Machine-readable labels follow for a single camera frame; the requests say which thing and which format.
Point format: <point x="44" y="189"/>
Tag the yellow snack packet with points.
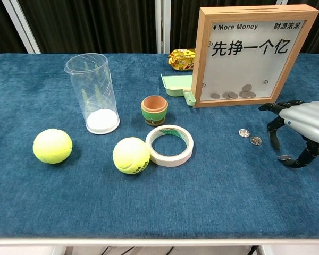
<point x="182" y="62"/>

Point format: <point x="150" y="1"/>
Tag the clear plastic ball canister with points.
<point x="101" y="125"/>

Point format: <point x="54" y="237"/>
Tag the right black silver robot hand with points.
<point x="308" y="119"/>

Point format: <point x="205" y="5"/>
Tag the white table leg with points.
<point x="59" y="251"/>
<point x="264" y="251"/>

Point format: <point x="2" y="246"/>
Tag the yellow tennis ball with print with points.
<point x="131" y="155"/>

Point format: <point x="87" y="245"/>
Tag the slanted white frame post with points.
<point x="21" y="26"/>

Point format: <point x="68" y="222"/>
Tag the wooden frame coin bank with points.
<point x="236" y="69"/>

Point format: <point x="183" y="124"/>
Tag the light green plastic dustpan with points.
<point x="175" y="91"/>

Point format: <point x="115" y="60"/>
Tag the plain yellow tennis ball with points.
<point x="52" y="146"/>

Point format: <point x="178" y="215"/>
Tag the black pleated curtain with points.
<point x="95" y="26"/>

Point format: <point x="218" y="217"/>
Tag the blue velvet table cloth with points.
<point x="175" y="199"/>

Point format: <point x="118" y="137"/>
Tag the upright white frame post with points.
<point x="162" y="26"/>

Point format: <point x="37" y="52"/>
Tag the small terracotta green pot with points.
<point x="154" y="117"/>

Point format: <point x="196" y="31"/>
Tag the beige masking tape roll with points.
<point x="172" y="159"/>

